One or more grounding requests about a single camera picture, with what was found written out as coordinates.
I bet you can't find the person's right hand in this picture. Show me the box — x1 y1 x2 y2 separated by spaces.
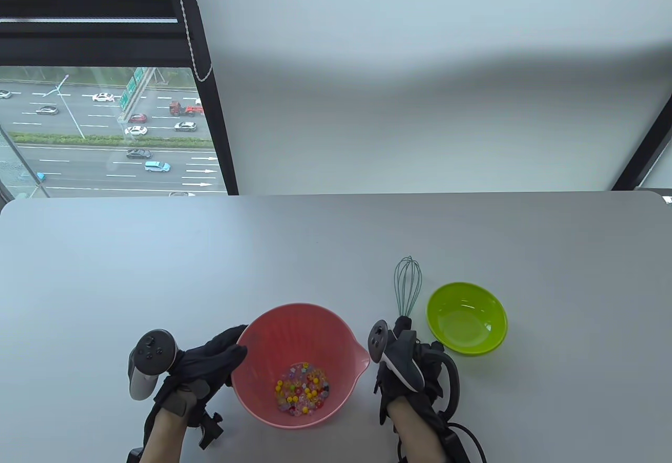
374 329 447 427

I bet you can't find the person's left hand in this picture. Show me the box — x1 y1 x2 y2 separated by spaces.
152 325 248 417

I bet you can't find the teal wire whisk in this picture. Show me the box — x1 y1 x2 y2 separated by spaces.
394 256 423 338

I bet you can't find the green plastic bowl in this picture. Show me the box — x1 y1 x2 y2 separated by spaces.
426 282 509 356

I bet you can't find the pink plastic salad bowl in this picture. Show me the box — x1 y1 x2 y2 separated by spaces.
230 303 370 429

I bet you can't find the pile of colourful plastic decorations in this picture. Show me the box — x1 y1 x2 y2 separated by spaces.
274 362 330 416

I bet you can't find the person's left forearm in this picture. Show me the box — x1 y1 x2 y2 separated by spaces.
141 408 184 463

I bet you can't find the person's right forearm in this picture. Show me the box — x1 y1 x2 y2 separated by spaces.
391 399 447 463

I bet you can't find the grey left hand controller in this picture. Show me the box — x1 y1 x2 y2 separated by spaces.
129 330 179 402

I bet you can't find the white roller blind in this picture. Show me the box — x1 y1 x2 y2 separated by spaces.
186 0 672 196

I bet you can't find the green road sign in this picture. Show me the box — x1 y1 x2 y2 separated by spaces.
119 67 149 113

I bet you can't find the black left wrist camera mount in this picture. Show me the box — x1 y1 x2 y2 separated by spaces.
189 411 225 450

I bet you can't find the black cable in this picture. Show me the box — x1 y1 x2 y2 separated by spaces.
396 416 486 463

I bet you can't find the black slanted window post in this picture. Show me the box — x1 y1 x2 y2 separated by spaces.
611 111 672 191

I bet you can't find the black window frame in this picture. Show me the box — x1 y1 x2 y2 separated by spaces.
0 0 239 198

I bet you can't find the white bead cord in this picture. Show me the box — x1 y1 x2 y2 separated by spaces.
169 0 213 83

